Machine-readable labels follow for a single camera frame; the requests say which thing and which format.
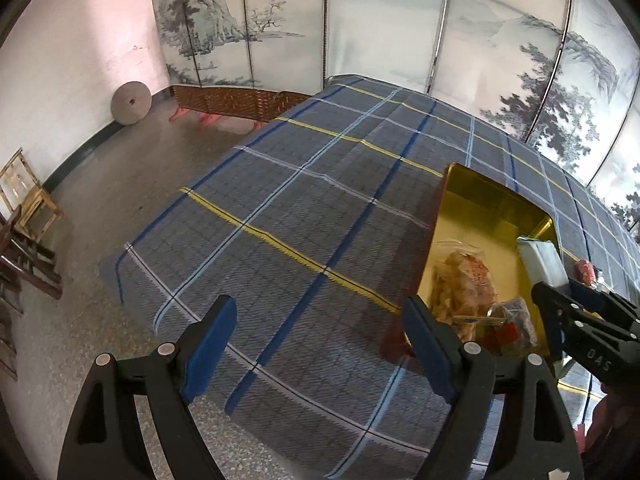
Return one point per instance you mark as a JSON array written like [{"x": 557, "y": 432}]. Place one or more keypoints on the clear packet with dark contents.
[{"x": 515, "y": 325}]

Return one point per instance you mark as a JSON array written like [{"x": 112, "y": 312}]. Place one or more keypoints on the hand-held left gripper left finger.
[{"x": 210, "y": 345}]

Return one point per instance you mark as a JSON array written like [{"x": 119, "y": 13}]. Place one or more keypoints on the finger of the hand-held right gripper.
[
  {"x": 550, "y": 296},
  {"x": 590, "y": 292}
]

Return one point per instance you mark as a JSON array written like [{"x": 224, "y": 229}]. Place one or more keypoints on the light wooden chair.
[{"x": 35, "y": 200}]

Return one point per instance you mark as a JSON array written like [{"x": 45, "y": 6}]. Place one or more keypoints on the pale green navy snack packet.
[{"x": 542, "y": 260}]

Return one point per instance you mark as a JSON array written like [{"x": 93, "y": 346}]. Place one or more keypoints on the person's right forearm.
[{"x": 615, "y": 430}]

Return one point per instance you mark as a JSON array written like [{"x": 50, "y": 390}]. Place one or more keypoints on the round stone disc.
[{"x": 131, "y": 102}]

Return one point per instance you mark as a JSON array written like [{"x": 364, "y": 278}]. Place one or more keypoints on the red snack packet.
[{"x": 585, "y": 272}]

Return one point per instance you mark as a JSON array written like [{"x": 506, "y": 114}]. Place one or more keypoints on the clear fried twist packet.
[{"x": 465, "y": 285}]

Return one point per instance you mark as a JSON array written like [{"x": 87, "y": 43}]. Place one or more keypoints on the painted folding screen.
[{"x": 380, "y": 20}]

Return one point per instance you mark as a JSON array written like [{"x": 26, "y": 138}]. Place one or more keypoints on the dark wooden stool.
[{"x": 30, "y": 260}]

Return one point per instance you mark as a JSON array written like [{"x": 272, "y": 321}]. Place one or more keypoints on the red and gold tin box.
[{"x": 490, "y": 220}]

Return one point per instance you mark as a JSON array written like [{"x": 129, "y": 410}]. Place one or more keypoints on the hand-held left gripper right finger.
[{"x": 430, "y": 345}]

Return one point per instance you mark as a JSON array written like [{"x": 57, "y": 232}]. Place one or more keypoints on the blue plaid tablecloth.
[{"x": 300, "y": 200}]

